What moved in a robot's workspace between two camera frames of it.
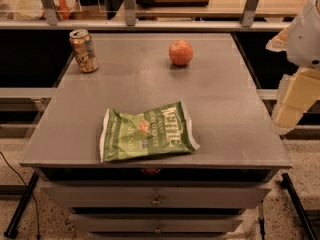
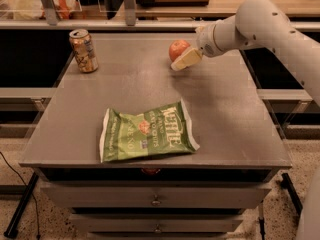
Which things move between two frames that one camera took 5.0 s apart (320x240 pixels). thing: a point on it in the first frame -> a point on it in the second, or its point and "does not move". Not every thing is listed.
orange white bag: x=64 y=5 does not move
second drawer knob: x=157 y=230 does not move
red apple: x=181 y=52 does not move
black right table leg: x=286 y=183 does not move
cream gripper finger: x=297 y=93 -> x=189 y=56
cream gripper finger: x=278 y=43 -> x=199 y=29
